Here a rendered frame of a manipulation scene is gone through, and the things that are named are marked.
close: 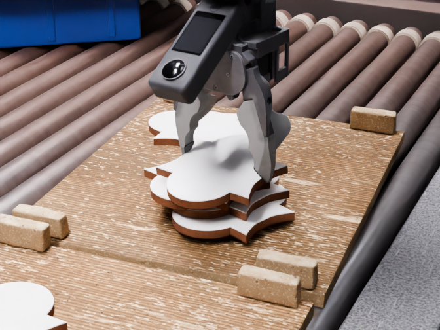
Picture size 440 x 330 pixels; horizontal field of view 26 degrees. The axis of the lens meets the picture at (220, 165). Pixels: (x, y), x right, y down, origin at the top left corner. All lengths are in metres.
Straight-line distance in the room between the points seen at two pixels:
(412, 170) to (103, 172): 0.38
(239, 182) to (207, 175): 0.04
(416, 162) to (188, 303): 0.44
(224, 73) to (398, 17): 0.84
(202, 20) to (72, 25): 0.71
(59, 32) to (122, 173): 0.54
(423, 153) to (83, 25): 0.66
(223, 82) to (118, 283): 0.22
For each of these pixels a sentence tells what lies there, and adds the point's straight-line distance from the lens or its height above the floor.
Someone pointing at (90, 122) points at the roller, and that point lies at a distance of 1.33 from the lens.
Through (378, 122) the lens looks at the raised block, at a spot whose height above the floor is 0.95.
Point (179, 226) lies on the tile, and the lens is 0.98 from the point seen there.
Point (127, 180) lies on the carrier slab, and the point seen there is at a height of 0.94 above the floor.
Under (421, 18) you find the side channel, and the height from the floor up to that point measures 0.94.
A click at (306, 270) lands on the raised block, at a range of 0.90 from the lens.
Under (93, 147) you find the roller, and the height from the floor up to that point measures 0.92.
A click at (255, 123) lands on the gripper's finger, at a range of 0.95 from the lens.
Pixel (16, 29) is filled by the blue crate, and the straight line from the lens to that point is 1.63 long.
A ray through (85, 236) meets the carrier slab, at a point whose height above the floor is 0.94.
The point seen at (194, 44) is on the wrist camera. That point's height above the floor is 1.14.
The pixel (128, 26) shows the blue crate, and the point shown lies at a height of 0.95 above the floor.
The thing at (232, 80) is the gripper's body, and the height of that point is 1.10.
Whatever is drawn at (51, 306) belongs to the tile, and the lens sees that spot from 0.88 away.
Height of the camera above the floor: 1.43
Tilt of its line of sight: 26 degrees down
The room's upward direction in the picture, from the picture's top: straight up
